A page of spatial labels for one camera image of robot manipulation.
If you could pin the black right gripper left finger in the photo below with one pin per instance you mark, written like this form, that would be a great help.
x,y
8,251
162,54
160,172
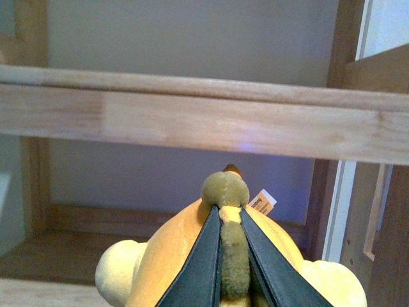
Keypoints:
x,y
198,283

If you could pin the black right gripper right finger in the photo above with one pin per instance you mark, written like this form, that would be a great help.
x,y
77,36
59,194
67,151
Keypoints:
x,y
273,280

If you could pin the orange plush dinosaur toy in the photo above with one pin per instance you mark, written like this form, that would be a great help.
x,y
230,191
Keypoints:
x,y
130,273

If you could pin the wooden shelf unit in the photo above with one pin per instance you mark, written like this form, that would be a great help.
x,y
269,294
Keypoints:
x,y
375,243
181,76

